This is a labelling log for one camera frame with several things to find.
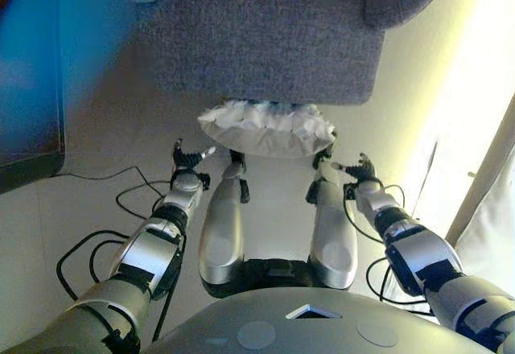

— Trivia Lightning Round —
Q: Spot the grey robot torso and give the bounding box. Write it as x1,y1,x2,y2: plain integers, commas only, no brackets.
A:
146,257,498,354

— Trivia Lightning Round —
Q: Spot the white cloth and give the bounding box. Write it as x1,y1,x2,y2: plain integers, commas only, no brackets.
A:
456,156,515,290
196,98,337,158

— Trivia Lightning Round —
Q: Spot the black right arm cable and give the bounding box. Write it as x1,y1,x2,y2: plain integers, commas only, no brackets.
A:
344,184,434,317

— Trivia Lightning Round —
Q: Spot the thin black floor cable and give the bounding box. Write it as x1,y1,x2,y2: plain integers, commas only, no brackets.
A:
51,164,174,220

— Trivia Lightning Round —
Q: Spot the silver left robot leg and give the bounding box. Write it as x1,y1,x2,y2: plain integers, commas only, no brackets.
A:
199,148,249,290

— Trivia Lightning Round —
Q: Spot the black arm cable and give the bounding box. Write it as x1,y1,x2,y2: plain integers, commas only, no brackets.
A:
344,184,434,317
56,228,187,343

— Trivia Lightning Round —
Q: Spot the wooden pole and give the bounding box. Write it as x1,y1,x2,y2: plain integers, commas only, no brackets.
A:
445,92,515,246

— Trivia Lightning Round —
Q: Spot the grey round armchair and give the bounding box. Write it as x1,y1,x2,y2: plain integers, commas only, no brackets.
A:
96,0,462,108

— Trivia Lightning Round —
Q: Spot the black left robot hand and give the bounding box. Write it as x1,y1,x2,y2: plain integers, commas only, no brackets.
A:
171,138,217,174

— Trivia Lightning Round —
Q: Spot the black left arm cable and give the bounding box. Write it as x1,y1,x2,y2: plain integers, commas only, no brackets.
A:
56,228,187,343

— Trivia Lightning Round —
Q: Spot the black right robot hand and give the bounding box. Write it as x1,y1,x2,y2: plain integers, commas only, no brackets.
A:
332,152,379,184

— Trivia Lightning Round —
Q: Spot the glossy dark panel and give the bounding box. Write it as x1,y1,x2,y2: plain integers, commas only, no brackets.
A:
0,0,68,194

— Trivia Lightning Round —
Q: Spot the white hanging cloth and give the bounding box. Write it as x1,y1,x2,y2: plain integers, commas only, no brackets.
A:
456,156,515,290

